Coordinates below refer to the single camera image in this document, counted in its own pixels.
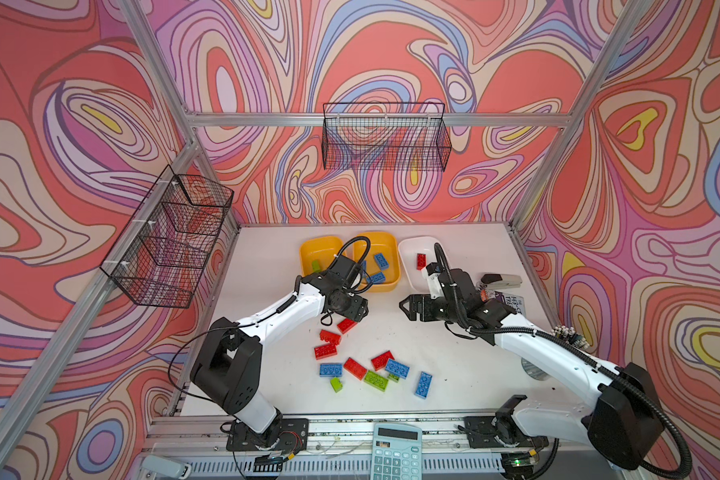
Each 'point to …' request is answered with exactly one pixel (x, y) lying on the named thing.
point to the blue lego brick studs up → (381, 261)
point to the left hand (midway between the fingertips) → (355, 304)
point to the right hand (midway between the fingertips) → (415, 310)
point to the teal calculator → (396, 452)
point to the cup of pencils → (570, 335)
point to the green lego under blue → (393, 377)
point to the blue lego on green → (397, 368)
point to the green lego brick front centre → (376, 380)
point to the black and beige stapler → (499, 281)
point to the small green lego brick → (336, 384)
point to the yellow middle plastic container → (380, 243)
